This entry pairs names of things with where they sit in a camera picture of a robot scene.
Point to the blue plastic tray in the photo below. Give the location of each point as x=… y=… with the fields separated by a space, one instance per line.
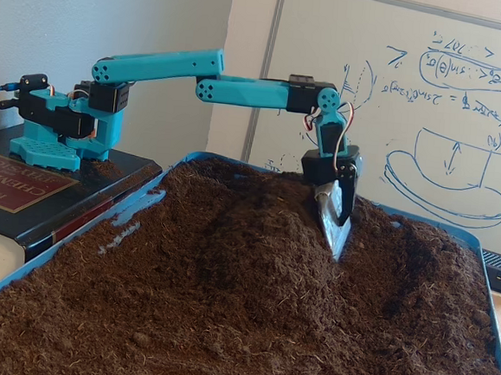
x=145 y=196

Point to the brown soil pile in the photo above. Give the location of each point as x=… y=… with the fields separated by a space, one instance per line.
x=245 y=304

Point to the black chemistry physics handbook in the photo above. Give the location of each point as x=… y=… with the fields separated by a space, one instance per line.
x=35 y=218

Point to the whiteboard with blue drawings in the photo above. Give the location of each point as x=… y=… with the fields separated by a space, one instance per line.
x=450 y=190

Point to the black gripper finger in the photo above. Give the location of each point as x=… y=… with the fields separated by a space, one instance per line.
x=346 y=191

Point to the black controller box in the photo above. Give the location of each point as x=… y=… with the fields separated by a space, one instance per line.
x=33 y=82

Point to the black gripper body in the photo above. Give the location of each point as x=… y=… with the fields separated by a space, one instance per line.
x=318 y=165

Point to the teal 3D-printed robot arm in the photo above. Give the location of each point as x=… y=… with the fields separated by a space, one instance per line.
x=164 y=65

